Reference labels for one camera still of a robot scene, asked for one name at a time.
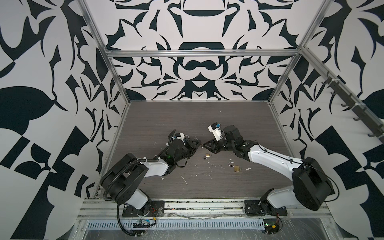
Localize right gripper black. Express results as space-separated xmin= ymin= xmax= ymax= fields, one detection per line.
xmin=202 ymin=137 xmax=236 ymax=154

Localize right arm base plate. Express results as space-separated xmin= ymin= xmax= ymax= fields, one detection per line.
xmin=244 ymin=200 xmax=288 ymax=217

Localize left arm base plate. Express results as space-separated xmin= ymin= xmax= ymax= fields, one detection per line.
xmin=123 ymin=201 xmax=165 ymax=218

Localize white slotted cable duct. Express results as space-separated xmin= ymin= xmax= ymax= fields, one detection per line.
xmin=87 ymin=219 xmax=265 ymax=230

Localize green circuit board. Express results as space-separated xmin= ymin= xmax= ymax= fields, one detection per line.
xmin=132 ymin=218 xmax=157 ymax=228
xmin=262 ymin=219 xmax=282 ymax=235

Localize large brass padlock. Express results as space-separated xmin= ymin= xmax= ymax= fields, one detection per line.
xmin=228 ymin=162 xmax=241 ymax=173

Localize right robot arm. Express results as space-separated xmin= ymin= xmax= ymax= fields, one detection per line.
xmin=203 ymin=123 xmax=339 ymax=216

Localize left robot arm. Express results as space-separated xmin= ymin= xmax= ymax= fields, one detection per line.
xmin=100 ymin=130 xmax=201 ymax=210

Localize right green circuit board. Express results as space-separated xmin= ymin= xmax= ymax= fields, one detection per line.
xmin=262 ymin=219 xmax=282 ymax=235

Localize left green circuit board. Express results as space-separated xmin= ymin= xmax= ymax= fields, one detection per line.
xmin=132 ymin=218 xmax=157 ymax=228

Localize aluminium mounting rail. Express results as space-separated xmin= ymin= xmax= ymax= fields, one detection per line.
xmin=77 ymin=199 xmax=332 ymax=220

